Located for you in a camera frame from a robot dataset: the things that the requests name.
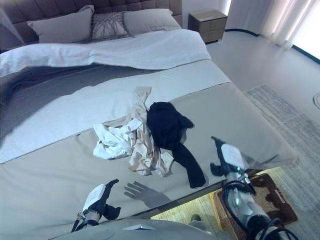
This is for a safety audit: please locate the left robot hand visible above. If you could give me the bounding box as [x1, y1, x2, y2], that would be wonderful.
[82, 178, 122, 221]

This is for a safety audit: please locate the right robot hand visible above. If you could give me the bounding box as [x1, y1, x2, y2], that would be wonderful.
[210, 135, 248, 177]

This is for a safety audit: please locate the brown wicker basket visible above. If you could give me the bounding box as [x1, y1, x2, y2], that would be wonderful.
[209, 173, 299, 240]

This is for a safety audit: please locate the large bed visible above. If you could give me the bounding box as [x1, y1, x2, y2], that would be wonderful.
[0, 0, 299, 240]

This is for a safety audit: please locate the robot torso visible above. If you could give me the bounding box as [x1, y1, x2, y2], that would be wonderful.
[48, 217, 218, 240]

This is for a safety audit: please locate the grey area rug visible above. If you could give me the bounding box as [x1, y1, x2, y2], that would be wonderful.
[151, 84, 320, 240]

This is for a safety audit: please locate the white crumpled garment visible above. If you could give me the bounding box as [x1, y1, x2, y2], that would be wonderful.
[92, 118, 141, 161]

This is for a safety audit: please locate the black garment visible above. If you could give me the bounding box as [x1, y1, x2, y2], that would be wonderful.
[146, 101, 207, 190]

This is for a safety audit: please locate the beige crumpled garment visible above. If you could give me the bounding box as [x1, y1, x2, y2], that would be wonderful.
[124, 86, 175, 178]

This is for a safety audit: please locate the grey blanket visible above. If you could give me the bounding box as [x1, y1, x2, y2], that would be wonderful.
[0, 64, 161, 133]

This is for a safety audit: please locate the wooden nightstand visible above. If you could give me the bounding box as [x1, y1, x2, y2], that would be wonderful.
[187, 9, 228, 43]

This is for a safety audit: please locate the white curtain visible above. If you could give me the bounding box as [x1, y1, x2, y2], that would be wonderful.
[227, 0, 311, 51]

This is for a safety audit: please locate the white duvet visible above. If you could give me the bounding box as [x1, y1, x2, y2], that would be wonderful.
[0, 28, 212, 78]

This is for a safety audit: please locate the patterned decorative cushion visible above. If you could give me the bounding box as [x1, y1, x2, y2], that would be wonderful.
[89, 11, 131, 42]

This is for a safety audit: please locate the large grey pillow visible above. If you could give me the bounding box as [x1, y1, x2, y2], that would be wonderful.
[26, 4, 95, 44]

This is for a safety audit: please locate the brown tufted headboard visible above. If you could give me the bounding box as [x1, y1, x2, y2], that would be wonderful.
[0, 0, 183, 54]

